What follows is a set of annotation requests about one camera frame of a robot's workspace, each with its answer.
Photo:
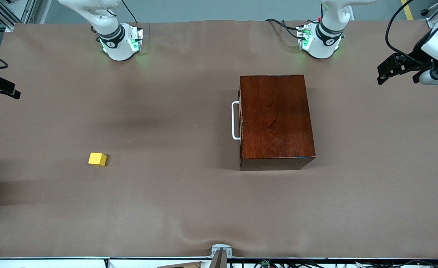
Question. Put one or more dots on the black knob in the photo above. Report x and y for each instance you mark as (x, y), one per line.
(425, 12)

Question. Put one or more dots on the grey metal mounting bracket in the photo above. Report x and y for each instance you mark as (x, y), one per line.
(220, 251)

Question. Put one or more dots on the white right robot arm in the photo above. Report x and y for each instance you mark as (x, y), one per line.
(114, 42)

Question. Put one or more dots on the yellow floor tape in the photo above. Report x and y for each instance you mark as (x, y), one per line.
(408, 9)

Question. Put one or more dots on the brown table cover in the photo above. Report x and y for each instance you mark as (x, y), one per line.
(129, 208)

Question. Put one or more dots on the yellow wooden block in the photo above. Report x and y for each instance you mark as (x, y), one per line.
(97, 159)

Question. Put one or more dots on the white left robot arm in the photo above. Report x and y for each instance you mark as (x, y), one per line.
(325, 37)

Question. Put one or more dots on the dark brown wooden cabinet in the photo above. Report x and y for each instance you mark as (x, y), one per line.
(274, 119)

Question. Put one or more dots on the tan cardboard piece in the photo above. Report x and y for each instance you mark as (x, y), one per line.
(181, 265)

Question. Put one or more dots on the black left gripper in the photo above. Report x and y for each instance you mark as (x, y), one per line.
(414, 58)

